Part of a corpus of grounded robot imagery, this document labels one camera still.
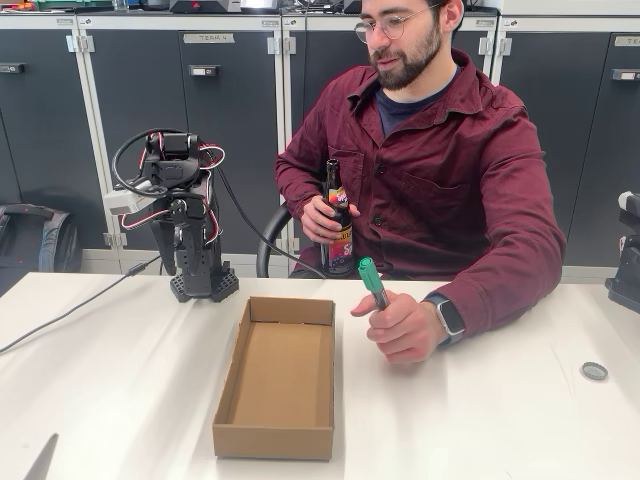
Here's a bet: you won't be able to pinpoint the maroon shirt torso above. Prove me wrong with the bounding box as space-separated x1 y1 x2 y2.
274 49 569 346

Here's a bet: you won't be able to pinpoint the red white servo wires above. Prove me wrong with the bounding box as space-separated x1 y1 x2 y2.
122 132 226 251

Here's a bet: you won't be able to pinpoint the metal bottle cap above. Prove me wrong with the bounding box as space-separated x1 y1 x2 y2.
579 360 610 382

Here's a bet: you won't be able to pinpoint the black chair armrest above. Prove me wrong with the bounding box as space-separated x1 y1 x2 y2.
255 202 301 279

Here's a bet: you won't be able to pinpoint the grey black backpack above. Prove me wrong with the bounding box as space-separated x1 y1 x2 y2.
0 202 84 296

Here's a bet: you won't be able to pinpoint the grey blurry pointed object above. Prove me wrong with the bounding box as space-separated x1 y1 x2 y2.
23 432 60 480

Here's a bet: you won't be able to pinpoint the green capped marker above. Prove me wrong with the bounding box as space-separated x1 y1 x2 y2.
355 255 391 312

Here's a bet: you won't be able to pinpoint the grey smartwatch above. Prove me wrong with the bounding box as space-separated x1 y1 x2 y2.
422 292 467 346

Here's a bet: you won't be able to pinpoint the person's left hand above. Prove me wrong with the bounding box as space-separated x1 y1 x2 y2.
349 291 445 364

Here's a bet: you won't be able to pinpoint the person's right forearm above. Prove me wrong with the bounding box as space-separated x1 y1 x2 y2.
274 149 326 221

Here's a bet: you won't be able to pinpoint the dark cable with connector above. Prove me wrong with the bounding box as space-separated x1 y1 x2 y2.
0 252 164 355

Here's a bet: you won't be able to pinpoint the person's left forearm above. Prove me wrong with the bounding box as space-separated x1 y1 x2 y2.
424 234 569 346

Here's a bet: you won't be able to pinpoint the dark glass beer bottle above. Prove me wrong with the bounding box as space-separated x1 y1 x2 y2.
320 158 356 279

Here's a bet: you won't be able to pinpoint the round metal eyeglasses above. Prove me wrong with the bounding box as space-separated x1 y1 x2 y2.
353 2 446 44

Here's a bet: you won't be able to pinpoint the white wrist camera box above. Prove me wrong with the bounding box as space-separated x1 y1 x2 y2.
103 185 147 217

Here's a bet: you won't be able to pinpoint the person's right hand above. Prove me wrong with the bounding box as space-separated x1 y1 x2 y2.
300 193 361 246

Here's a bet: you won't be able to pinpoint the brown cardboard box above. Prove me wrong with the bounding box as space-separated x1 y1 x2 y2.
212 295 336 462

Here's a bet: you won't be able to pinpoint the thick black camera cable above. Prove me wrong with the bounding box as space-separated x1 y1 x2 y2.
110 128 329 279

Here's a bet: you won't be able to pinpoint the bearded man's head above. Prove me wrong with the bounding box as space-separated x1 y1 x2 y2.
357 0 466 92

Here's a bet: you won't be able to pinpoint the green flat box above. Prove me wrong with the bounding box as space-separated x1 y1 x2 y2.
30 0 115 12

